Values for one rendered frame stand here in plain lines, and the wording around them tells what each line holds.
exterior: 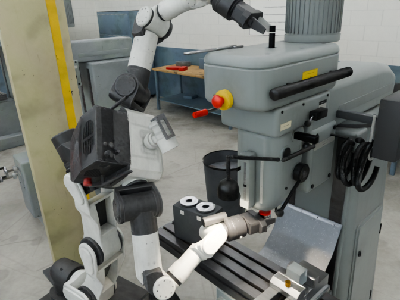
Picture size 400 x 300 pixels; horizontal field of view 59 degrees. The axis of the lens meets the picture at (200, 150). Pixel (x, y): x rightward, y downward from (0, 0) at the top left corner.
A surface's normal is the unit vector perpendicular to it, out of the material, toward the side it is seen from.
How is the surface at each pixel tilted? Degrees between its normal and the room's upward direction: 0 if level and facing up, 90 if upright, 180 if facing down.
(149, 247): 70
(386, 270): 0
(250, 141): 90
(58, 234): 90
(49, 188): 90
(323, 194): 90
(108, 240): 81
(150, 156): 59
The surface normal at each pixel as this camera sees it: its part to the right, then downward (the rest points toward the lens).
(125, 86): -0.18, -0.12
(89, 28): 0.69, 0.25
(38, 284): -0.04, -0.93
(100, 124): 0.73, -0.32
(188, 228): -0.58, 0.33
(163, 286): 0.42, -0.02
